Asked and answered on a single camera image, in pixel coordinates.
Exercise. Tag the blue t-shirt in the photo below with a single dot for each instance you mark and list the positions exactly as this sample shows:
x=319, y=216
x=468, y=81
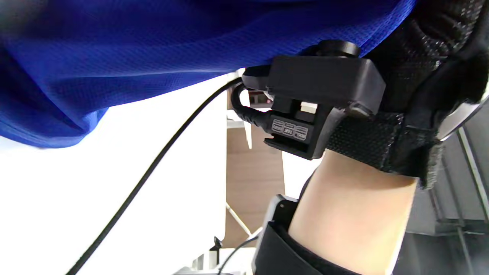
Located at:
x=153, y=49

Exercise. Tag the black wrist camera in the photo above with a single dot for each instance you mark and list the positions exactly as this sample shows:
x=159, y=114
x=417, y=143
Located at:
x=324, y=80

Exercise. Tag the person's right forearm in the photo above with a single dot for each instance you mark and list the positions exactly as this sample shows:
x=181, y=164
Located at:
x=351, y=214

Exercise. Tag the grey white handheld controller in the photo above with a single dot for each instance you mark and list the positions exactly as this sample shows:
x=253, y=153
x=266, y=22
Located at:
x=458, y=118

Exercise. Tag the person's right hand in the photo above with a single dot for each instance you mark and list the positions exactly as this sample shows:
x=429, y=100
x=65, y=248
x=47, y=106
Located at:
x=420, y=57

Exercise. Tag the white desktop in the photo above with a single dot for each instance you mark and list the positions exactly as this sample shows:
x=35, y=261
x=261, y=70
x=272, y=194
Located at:
x=57, y=210

